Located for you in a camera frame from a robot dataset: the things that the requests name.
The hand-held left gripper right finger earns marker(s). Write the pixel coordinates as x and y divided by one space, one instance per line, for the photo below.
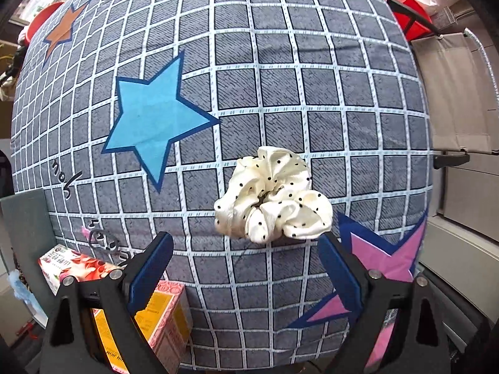
343 278

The red plastic basin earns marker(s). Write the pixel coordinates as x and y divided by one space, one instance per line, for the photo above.
41 17

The dark and white hung cloth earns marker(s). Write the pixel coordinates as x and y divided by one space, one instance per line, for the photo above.
9 74

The grey checked star blanket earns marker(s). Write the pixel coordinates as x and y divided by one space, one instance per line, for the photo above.
273 78

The green storage box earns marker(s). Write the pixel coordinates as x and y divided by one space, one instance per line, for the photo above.
25 226

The yellow pink carton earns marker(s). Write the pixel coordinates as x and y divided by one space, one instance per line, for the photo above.
165 311

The beige folding chair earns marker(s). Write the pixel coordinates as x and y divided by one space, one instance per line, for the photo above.
454 97

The white polka dot scrunchie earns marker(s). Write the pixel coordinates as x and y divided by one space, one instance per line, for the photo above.
273 198

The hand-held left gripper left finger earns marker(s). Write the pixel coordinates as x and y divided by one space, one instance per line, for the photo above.
150 280

